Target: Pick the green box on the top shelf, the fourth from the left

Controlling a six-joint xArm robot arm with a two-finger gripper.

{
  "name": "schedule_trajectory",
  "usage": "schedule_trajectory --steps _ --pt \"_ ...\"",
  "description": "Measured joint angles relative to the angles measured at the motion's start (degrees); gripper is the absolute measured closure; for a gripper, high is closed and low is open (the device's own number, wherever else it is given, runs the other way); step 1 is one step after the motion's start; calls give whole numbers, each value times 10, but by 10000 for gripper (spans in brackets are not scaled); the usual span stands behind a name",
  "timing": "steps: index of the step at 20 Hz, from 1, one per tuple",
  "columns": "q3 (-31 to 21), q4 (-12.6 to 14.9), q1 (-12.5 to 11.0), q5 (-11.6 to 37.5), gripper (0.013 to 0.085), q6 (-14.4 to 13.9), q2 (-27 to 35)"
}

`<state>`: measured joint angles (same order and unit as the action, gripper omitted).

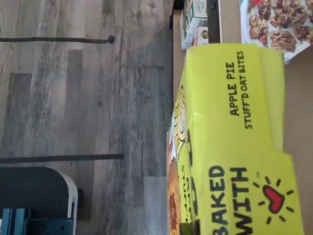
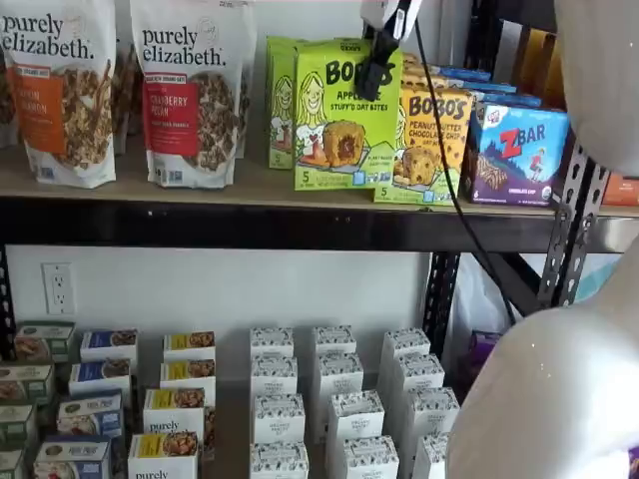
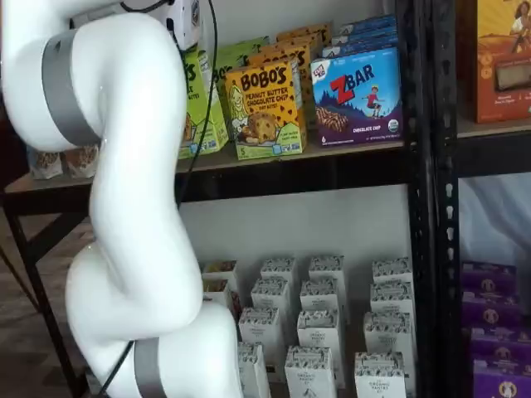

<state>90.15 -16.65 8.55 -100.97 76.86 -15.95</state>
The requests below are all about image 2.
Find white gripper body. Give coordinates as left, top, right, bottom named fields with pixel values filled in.
left=359, top=0, right=423, bottom=44

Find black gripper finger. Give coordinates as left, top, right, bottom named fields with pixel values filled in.
left=358, top=22, right=401, bottom=102

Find green Bobo's apple pie box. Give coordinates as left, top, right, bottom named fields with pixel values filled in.
left=264, top=35, right=311, bottom=172
left=293, top=38, right=403, bottom=192

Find blue ZBar box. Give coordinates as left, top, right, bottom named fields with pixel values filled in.
left=471, top=92, right=544, bottom=109
left=438, top=67, right=494, bottom=84
left=458, top=99, right=571, bottom=206
left=458, top=79, right=519, bottom=97

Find orange brown cardboard box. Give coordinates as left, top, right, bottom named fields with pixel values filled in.
left=498, top=19, right=568, bottom=110

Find large orange snack box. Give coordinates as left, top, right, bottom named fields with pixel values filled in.
left=601, top=174, right=639, bottom=207

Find white organic pantry box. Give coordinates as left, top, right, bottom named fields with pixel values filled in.
left=250, top=354, right=300, bottom=400
left=402, top=386, right=460, bottom=443
left=253, top=393, right=307, bottom=448
left=249, top=327, right=296, bottom=361
left=412, top=432, right=453, bottom=479
left=313, top=326, right=358, bottom=358
left=341, top=436, right=400, bottom=479
left=392, top=352, right=445, bottom=398
left=326, top=391, right=385, bottom=445
left=249, top=441, right=311, bottom=479
left=317, top=351, right=364, bottom=400
left=381, top=327, right=431, bottom=363

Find small yellow label box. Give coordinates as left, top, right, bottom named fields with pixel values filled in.
left=143, top=387, right=207, bottom=436
left=163, top=330, right=217, bottom=363
left=159, top=358, right=217, bottom=395
left=127, top=431, right=200, bottom=479

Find small blue label box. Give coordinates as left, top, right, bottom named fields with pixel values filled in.
left=79, top=328, right=140, bottom=365
left=33, top=436, right=114, bottom=479
left=68, top=357, right=133, bottom=398
left=56, top=391, right=125, bottom=443

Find small green label box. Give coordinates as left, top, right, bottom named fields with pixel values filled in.
left=14, top=321, right=76, bottom=363
left=0, top=448, right=27, bottom=479
left=0, top=403, right=40, bottom=450
left=0, top=363, right=56, bottom=406

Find black metal shelving rack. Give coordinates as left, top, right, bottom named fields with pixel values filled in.
left=463, top=0, right=639, bottom=320
left=0, top=0, right=610, bottom=360

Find white plastic sheet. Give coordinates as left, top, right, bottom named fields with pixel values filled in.
left=448, top=252, right=516, bottom=360

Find orange label granola bag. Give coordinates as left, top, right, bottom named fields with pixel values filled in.
left=112, top=44, right=144, bottom=156
left=0, top=0, right=119, bottom=190

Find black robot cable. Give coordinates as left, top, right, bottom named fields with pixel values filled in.
left=412, top=14, right=518, bottom=325

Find white wall outlet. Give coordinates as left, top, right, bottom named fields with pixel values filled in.
left=41, top=262, right=74, bottom=315

